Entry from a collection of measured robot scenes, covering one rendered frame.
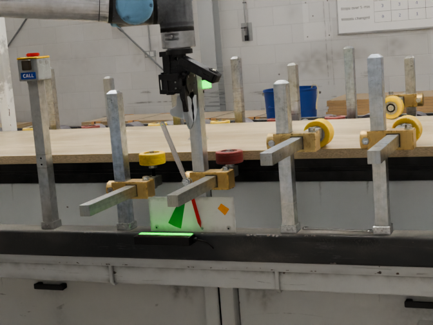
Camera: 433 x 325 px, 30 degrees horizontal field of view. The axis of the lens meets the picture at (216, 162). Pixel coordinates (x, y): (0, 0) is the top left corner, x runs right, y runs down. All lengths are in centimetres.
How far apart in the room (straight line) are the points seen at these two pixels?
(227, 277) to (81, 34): 892
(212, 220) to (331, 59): 742
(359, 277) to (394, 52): 730
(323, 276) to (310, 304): 29
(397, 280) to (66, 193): 114
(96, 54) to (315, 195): 872
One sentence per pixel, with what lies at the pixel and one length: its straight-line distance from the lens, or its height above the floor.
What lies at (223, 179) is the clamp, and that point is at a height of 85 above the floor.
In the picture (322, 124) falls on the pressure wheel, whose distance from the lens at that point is 232.
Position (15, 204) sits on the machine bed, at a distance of 284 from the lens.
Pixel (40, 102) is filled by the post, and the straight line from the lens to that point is 246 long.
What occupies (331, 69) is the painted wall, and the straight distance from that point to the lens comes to 959.
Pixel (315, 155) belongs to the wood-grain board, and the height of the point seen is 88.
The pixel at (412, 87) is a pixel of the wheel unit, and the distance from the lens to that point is 317.
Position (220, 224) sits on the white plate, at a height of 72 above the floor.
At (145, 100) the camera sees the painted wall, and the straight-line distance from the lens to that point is 1061.
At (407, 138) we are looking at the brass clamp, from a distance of 207.
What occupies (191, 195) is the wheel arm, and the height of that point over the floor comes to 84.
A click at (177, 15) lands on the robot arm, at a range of 212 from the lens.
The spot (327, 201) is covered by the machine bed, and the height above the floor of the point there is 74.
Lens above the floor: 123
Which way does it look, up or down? 9 degrees down
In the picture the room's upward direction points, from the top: 4 degrees counter-clockwise
